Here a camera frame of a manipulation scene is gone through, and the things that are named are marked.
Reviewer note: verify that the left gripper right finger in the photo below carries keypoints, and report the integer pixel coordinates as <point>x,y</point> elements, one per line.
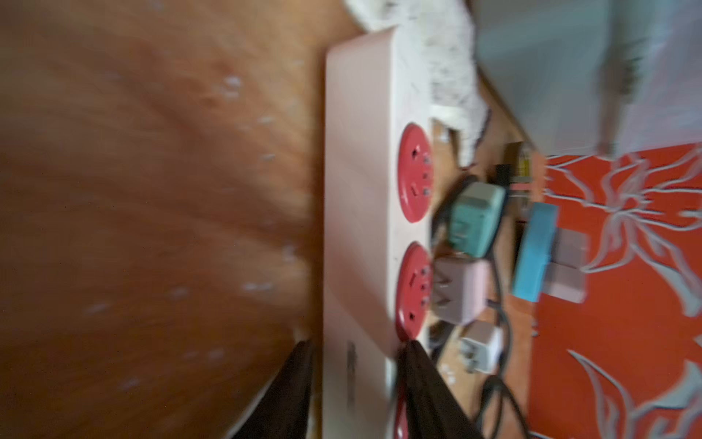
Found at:
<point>431,411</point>

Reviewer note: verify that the pink charger plug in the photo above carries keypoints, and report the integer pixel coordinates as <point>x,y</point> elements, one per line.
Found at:
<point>460,287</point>

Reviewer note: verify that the green charger plug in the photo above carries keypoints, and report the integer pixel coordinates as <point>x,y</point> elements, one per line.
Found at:
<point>475,218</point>

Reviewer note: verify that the white work glove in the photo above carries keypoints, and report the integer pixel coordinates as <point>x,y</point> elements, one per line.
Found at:
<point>446,34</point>

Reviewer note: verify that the white power strip red sockets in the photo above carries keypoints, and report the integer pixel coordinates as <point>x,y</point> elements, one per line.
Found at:
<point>378,184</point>

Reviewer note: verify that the small white charger plug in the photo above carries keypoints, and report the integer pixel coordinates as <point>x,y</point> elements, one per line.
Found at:
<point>480,347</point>

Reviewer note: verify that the translucent grey storage box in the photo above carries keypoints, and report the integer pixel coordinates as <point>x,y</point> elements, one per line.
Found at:
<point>595,77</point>

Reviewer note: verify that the blue triangular power strip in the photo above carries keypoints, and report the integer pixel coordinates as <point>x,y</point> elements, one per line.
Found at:
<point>550,259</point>

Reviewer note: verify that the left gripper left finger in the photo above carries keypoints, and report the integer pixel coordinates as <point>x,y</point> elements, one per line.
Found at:
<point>283,410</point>

